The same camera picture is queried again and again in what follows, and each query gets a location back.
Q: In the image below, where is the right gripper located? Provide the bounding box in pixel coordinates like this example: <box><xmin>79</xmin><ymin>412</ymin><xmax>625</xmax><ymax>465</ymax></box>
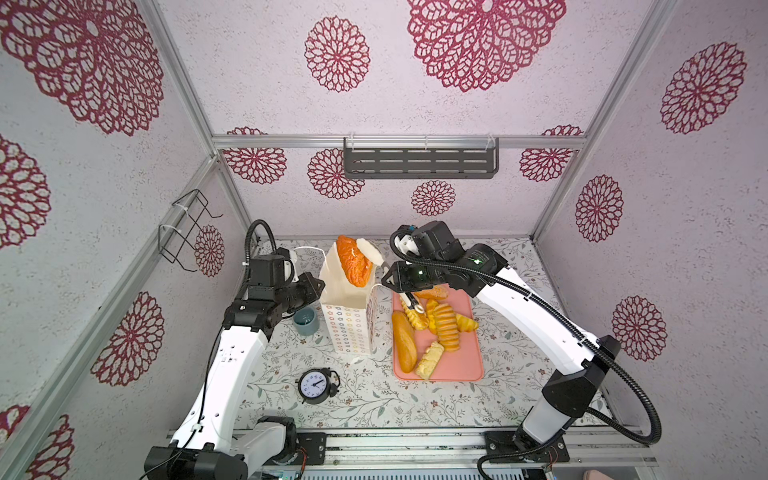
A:
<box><xmin>379</xmin><ymin>263</ymin><xmax>446</xmax><ymax>294</ymax></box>

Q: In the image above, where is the orange croissant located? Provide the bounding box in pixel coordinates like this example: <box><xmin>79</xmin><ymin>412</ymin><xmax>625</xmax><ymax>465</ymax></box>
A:
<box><xmin>336</xmin><ymin>235</ymin><xmax>374</xmax><ymax>288</ymax></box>

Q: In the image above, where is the white paper bag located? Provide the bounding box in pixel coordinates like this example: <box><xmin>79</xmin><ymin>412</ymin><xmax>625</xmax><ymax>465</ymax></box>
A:
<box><xmin>319</xmin><ymin>241</ymin><xmax>379</xmax><ymax>356</ymax></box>

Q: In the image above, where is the long baguette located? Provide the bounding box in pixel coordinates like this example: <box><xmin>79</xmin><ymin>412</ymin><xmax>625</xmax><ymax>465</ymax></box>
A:
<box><xmin>391</xmin><ymin>310</ymin><xmax>418</xmax><ymax>373</ymax></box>

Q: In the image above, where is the pale yellow square bread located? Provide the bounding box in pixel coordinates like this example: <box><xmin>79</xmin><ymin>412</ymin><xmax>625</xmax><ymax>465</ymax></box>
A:
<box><xmin>415</xmin><ymin>342</ymin><xmax>445</xmax><ymax>380</ymax></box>

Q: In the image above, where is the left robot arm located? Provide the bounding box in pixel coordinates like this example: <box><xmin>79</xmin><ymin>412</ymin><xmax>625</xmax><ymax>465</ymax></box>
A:
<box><xmin>143</xmin><ymin>248</ymin><xmax>325</xmax><ymax>479</ymax></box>

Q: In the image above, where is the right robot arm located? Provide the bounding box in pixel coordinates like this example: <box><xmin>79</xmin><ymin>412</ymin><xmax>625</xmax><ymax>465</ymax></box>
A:
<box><xmin>382</xmin><ymin>221</ymin><xmax>620</xmax><ymax>450</ymax></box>

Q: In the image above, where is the corn-like yellow bread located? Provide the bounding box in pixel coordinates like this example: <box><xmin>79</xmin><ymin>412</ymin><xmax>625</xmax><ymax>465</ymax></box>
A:
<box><xmin>402</xmin><ymin>303</ymin><xmax>429</xmax><ymax>331</ymax></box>

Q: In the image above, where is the ridged spiral bread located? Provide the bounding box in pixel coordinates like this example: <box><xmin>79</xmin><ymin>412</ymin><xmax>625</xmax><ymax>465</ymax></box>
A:
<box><xmin>433</xmin><ymin>304</ymin><xmax>460</xmax><ymax>352</ymax></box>

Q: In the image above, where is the small yellow bread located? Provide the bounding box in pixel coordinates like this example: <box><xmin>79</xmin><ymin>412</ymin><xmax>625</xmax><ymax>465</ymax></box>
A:
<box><xmin>456</xmin><ymin>314</ymin><xmax>479</xmax><ymax>333</ymax></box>

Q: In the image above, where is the teal cup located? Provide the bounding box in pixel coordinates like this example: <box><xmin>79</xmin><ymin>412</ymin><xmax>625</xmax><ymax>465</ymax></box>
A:
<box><xmin>292</xmin><ymin>307</ymin><xmax>319</xmax><ymax>337</ymax></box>

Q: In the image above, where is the black alarm clock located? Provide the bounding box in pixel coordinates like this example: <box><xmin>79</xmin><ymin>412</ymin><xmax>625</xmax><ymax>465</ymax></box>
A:
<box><xmin>297</xmin><ymin>367</ymin><xmax>341</xmax><ymax>405</ymax></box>

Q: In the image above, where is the pink tray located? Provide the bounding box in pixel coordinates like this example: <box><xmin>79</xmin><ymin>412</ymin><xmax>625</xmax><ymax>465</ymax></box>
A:
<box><xmin>391</xmin><ymin>288</ymin><xmax>484</xmax><ymax>382</ymax></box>

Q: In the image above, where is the grey wall shelf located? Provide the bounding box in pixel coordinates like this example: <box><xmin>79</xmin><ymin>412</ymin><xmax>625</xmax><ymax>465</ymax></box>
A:
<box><xmin>342</xmin><ymin>138</ymin><xmax>499</xmax><ymax>180</ymax></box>

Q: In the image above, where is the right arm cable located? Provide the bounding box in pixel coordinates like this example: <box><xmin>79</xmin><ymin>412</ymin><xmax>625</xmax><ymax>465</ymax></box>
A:
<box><xmin>388</xmin><ymin>227</ymin><xmax>664</xmax><ymax>480</ymax></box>

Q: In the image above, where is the black wire rack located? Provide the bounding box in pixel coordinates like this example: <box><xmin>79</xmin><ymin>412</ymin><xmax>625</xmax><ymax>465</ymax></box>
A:
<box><xmin>157</xmin><ymin>189</ymin><xmax>223</xmax><ymax>273</ymax></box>

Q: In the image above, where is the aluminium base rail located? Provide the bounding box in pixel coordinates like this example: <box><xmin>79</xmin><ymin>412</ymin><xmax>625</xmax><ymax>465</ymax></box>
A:
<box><xmin>167</xmin><ymin>425</ymin><xmax>659</xmax><ymax>475</ymax></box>

